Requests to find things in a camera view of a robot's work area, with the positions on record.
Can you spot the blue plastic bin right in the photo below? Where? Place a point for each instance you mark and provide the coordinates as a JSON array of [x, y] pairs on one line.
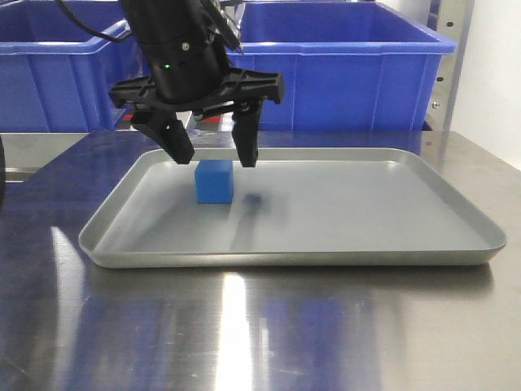
[[345, 65]]

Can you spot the blue plastic bin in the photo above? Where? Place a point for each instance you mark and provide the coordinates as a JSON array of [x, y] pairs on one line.
[[56, 77], [345, 65]]

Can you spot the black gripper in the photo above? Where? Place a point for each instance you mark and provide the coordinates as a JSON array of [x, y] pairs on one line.
[[190, 70]]

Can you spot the blue plastic bin left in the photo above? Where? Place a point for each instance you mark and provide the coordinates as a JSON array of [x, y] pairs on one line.
[[56, 77]]

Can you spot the blue cube block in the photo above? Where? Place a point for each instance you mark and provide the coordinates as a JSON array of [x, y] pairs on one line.
[[214, 181]]

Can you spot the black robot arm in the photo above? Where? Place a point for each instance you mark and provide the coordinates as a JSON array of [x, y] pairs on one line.
[[185, 14]]

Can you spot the grey metal tray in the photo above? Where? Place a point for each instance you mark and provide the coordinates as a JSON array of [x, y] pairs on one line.
[[332, 206]]

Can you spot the steel shelf upright post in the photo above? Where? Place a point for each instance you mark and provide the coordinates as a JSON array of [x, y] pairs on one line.
[[457, 16]]

